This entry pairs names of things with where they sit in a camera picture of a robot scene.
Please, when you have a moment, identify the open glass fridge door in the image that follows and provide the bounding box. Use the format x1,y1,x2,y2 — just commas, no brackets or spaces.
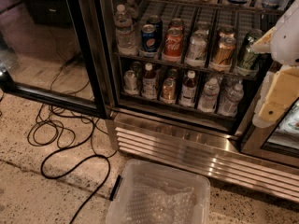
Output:
0,0,107,119

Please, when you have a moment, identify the tea bottle white cap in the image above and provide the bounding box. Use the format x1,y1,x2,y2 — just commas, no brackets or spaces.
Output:
142,63,157,100

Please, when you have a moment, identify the bubble wrap sheet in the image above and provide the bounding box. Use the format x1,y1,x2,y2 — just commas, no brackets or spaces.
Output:
121,175,195,224

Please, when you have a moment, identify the green soda can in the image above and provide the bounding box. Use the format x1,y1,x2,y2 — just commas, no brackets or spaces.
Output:
236,29,263,77

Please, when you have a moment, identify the clear plastic storage bin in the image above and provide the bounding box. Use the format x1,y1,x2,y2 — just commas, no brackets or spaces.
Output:
106,160,210,224

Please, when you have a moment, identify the red coke can middle shelf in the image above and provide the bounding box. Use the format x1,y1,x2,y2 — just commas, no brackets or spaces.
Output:
162,28,183,62

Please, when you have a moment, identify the dark cabinet background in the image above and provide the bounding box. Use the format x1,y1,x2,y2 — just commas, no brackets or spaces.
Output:
22,0,72,27

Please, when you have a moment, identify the white diet soda can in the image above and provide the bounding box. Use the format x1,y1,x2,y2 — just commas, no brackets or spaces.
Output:
185,33,207,66

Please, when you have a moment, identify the clear water bottle middle shelf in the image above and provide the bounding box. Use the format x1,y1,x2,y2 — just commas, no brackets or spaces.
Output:
114,5,137,55

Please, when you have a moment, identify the black floor cable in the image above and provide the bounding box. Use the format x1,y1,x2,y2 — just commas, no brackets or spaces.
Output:
26,56,118,224

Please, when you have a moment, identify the water bottle bottom right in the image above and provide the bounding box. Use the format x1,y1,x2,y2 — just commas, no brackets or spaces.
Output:
218,83,244,117

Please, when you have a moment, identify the blue pepsi can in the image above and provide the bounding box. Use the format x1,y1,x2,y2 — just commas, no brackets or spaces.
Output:
141,24,157,52

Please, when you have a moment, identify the stainless steel display fridge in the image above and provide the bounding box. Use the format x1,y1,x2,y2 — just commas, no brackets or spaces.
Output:
74,0,299,203

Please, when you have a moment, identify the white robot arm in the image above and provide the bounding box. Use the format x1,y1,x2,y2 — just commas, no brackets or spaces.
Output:
252,0,299,128

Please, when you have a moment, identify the orange can bottom shelf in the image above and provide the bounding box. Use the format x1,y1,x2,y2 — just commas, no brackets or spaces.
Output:
160,78,176,104

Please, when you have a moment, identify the gold soda can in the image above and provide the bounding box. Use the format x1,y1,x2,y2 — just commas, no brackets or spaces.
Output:
209,36,236,72

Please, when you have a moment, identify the dark juice bottle white cap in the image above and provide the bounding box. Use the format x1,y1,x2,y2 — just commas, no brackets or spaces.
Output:
178,70,197,106

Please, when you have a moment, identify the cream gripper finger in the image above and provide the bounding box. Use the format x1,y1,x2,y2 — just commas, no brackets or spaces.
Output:
251,27,275,54
252,66,299,128

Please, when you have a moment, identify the water bottle bottom shelf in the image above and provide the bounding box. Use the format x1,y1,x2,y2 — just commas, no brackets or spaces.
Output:
198,77,220,113

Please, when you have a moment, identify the silver can bottom shelf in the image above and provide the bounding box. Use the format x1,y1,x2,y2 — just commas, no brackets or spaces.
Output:
124,70,138,95

